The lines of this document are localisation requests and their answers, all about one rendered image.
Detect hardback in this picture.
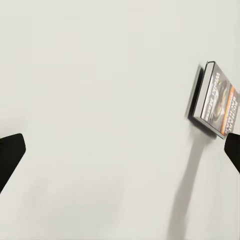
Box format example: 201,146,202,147
192,61,240,140

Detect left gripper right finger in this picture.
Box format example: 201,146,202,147
224,133,240,173

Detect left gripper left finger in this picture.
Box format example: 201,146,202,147
0,133,26,193

